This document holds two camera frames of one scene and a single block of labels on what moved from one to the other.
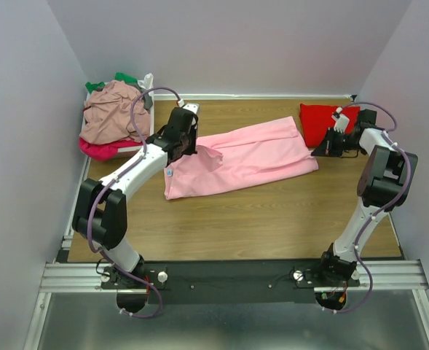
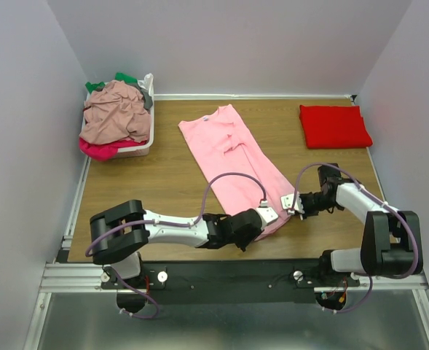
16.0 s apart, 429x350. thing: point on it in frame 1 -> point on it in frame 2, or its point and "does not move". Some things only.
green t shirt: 118,76 does not move
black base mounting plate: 228,281 does not move
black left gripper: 191,149 -> 242,246
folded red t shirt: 315,120 does not move
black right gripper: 325,147 -> 307,213
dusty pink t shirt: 108,115 does not move
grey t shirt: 148,101 does not move
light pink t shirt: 264,152 -> 237,171
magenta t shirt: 104,152 does not move
